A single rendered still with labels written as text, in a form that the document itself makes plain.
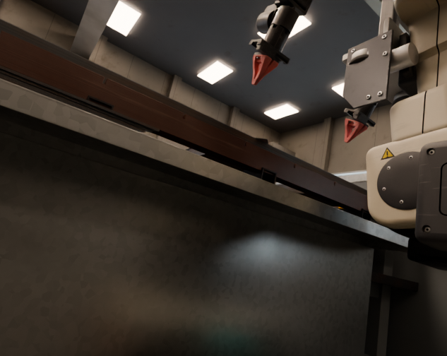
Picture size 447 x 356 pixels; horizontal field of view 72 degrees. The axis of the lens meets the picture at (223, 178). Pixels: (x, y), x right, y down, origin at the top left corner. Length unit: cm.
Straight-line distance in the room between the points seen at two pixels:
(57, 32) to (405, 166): 1063
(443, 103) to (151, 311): 64
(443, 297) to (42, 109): 134
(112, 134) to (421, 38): 63
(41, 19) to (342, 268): 1062
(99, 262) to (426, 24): 79
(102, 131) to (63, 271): 26
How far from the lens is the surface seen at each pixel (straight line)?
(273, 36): 87
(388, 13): 132
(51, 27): 1096
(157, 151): 46
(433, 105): 65
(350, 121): 114
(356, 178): 168
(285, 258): 82
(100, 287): 61
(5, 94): 44
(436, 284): 143
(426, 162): 51
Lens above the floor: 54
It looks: 13 degrees up
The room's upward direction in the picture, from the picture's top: 12 degrees clockwise
